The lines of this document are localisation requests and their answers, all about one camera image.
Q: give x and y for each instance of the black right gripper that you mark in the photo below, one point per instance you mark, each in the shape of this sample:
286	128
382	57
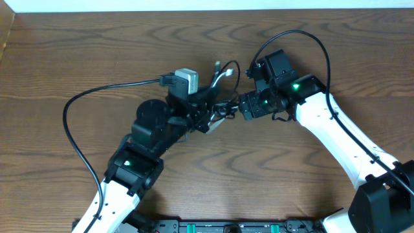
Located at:
250	106

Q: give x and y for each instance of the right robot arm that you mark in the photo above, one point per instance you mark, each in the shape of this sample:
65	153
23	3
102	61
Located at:
382	202

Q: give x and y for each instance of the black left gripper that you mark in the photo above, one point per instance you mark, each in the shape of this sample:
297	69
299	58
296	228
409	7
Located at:
202	107

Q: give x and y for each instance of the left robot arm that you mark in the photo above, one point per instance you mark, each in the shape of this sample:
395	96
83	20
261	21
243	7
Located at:
136	164

